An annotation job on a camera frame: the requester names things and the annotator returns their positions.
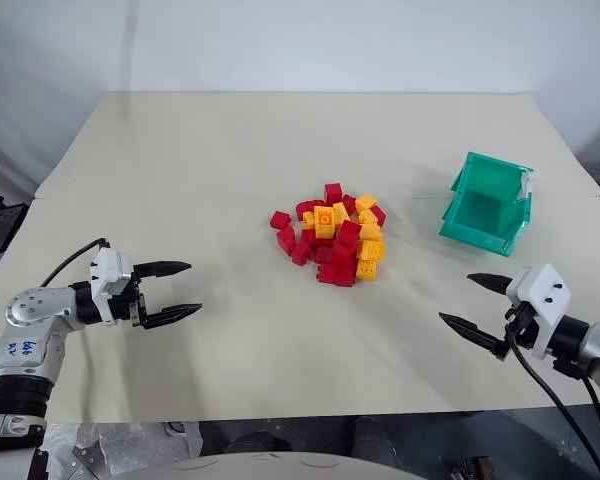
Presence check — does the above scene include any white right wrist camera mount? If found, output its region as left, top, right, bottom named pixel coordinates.
left=505, top=263, right=573, bottom=361

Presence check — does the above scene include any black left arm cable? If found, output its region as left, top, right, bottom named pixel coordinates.
left=39, top=237, right=107, bottom=289

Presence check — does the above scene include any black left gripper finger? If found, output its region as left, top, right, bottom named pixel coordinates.
left=132, top=260, right=194, bottom=280
left=142, top=302, right=204, bottom=331

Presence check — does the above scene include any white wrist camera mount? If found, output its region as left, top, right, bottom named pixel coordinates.
left=505, top=263, right=573, bottom=361
left=88, top=248, right=136, bottom=329

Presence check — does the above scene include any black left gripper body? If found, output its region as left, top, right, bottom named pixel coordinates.
left=107, top=273, right=149, bottom=330

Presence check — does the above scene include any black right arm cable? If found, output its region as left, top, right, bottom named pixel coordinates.
left=506, top=333, right=600, bottom=480

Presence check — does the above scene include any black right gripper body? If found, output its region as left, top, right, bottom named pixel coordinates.
left=502, top=303, right=540, bottom=351

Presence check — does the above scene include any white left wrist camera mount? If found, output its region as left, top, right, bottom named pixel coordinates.
left=88, top=248, right=136, bottom=329

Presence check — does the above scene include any green plastic bin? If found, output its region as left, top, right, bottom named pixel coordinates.
left=438, top=151, right=536, bottom=259

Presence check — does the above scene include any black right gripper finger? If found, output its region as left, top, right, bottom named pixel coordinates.
left=466, top=272, right=514, bottom=297
left=438, top=311, right=510, bottom=361

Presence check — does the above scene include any crumpled clear plastic sheet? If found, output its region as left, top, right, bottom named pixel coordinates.
left=43, top=421, right=204, bottom=480

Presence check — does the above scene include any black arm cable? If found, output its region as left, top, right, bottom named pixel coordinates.
left=506, top=333, right=600, bottom=480
left=39, top=237, right=107, bottom=289

